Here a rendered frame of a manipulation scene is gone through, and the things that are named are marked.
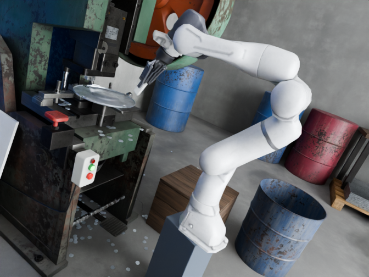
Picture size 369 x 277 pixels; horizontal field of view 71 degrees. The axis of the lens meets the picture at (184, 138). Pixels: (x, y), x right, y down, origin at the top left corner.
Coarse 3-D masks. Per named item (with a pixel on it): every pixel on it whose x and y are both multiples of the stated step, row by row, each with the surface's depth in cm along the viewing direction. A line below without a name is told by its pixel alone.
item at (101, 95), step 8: (80, 88) 122; (88, 88) 126; (96, 88) 131; (104, 88) 136; (80, 96) 111; (88, 96) 115; (96, 96) 118; (104, 96) 121; (112, 96) 125; (120, 96) 132; (128, 96) 135; (104, 104) 111; (112, 104) 115; (120, 104) 119; (128, 104) 123
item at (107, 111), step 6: (96, 108) 121; (102, 108) 119; (108, 108) 121; (114, 108) 113; (120, 108) 114; (126, 108) 117; (132, 108) 120; (138, 108) 123; (102, 114) 120; (108, 114) 123; (114, 114) 127; (102, 120) 121; (108, 120) 125; (114, 120) 127
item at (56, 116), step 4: (48, 112) 91; (52, 112) 92; (56, 112) 93; (60, 112) 95; (48, 116) 90; (52, 116) 89; (56, 116) 90; (60, 116) 91; (64, 116) 92; (52, 120) 89; (56, 120) 89; (60, 120) 90; (64, 120) 91; (56, 124) 93
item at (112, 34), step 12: (120, 12) 115; (108, 24) 112; (120, 24) 118; (108, 36) 115; (120, 36) 121; (84, 48) 115; (108, 48) 118; (72, 60) 120; (84, 60) 116; (96, 60) 115; (108, 60) 117
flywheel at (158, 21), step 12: (156, 0) 139; (168, 0) 140; (180, 0) 137; (192, 0) 134; (204, 0) 127; (216, 0) 127; (156, 12) 144; (168, 12) 141; (180, 12) 138; (204, 12) 128; (156, 24) 146; (132, 48) 152; (144, 48) 148; (156, 48) 144
